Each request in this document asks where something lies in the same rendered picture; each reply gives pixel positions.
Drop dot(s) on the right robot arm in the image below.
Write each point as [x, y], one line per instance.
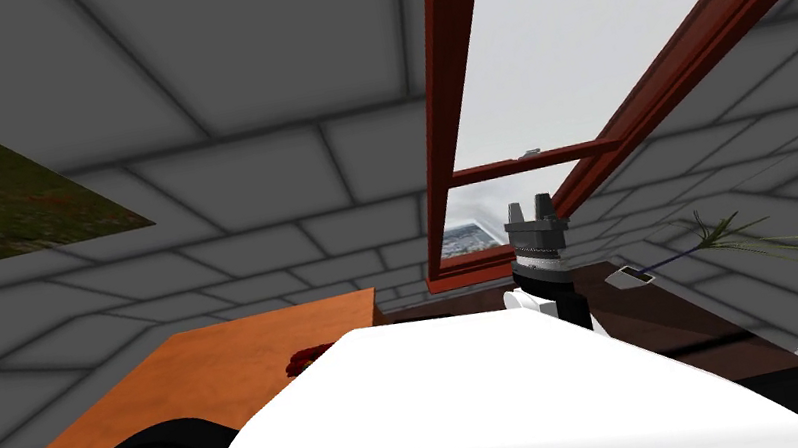
[550, 276]

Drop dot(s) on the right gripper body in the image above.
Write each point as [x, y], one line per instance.
[537, 235]

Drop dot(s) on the green grass plant white pot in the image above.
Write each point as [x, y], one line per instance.
[717, 233]

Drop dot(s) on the small cityscape picture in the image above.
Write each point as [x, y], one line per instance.
[468, 238]

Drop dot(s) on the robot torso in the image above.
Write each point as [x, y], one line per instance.
[479, 413]

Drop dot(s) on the dark brown table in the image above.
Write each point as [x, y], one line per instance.
[668, 329]

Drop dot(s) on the red framed window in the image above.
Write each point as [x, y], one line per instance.
[450, 69]

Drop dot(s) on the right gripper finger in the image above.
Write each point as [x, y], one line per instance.
[516, 213]
[543, 206]

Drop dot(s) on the small red object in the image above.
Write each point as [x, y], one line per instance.
[306, 360]

